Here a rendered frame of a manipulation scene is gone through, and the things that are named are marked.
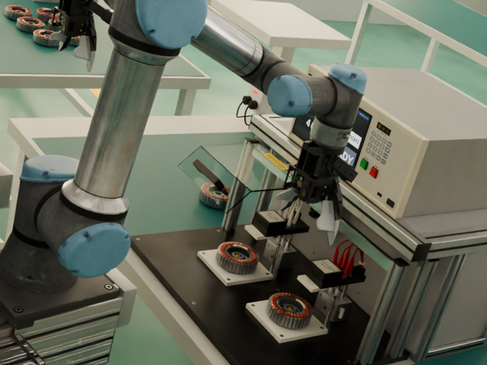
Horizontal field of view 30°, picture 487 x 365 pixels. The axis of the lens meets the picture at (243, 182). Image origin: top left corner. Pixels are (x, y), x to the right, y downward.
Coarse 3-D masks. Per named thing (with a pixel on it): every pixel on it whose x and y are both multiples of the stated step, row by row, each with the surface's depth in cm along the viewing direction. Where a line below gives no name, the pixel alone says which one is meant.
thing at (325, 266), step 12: (312, 264) 223; (324, 264) 224; (336, 264) 230; (300, 276) 224; (312, 276) 223; (324, 276) 219; (336, 276) 222; (348, 276) 226; (360, 276) 228; (312, 288) 220; (324, 288) 222; (336, 288) 230
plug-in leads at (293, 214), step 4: (300, 200) 244; (280, 204) 244; (292, 204) 245; (288, 208) 242; (292, 208) 245; (296, 208) 246; (300, 208) 242; (280, 212) 245; (284, 212) 242; (288, 212) 246; (292, 212) 241; (296, 212) 243; (284, 216) 243; (288, 216) 246; (292, 216) 241; (296, 216) 243; (300, 216) 247; (288, 220) 242; (296, 220) 244; (288, 224) 242; (292, 224) 244
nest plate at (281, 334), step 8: (248, 304) 225; (256, 304) 226; (264, 304) 227; (256, 312) 223; (264, 312) 224; (264, 320) 220; (272, 320) 221; (312, 320) 226; (272, 328) 218; (280, 328) 219; (288, 328) 220; (304, 328) 222; (312, 328) 223; (320, 328) 223; (280, 336) 216; (288, 336) 217; (296, 336) 218; (304, 336) 220; (312, 336) 221
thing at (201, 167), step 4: (196, 160) 226; (196, 164) 225; (200, 164) 224; (196, 168) 226; (200, 168) 224; (204, 168) 223; (208, 168) 223; (200, 172) 227; (204, 172) 222; (208, 172) 221; (212, 172) 221; (208, 176) 221; (212, 176) 220; (216, 176) 220; (212, 180) 219; (216, 180) 219; (220, 180) 219; (216, 184) 219; (220, 184) 220; (220, 188) 220
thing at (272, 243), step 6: (270, 240) 248; (276, 240) 249; (270, 246) 248; (276, 246) 246; (282, 246) 247; (264, 252) 251; (270, 252) 248; (282, 252) 244; (288, 252) 245; (294, 252) 246; (270, 258) 249; (282, 258) 245; (288, 258) 246; (294, 258) 248; (276, 264) 247; (282, 264) 246; (288, 264) 248
